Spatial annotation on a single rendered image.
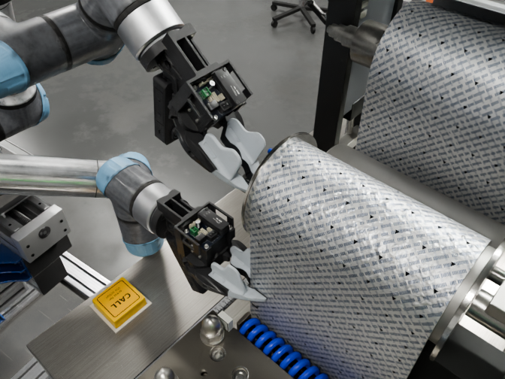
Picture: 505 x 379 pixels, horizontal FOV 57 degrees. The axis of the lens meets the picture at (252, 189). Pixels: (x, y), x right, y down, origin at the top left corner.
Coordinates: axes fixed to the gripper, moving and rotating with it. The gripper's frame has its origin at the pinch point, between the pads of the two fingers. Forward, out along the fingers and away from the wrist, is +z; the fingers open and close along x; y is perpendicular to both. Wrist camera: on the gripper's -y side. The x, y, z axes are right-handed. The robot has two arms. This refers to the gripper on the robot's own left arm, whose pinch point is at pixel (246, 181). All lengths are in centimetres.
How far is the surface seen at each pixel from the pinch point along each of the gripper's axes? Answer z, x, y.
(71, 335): 5.6, -24.1, -39.2
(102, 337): 9.1, -20.6, -36.3
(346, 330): 20.7, -4.9, 6.9
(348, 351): 24.0, -4.9, 4.5
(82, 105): -85, 77, -232
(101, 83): -95, 101, -240
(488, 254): 17.9, 2.8, 23.7
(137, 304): 8.2, -13.0, -34.3
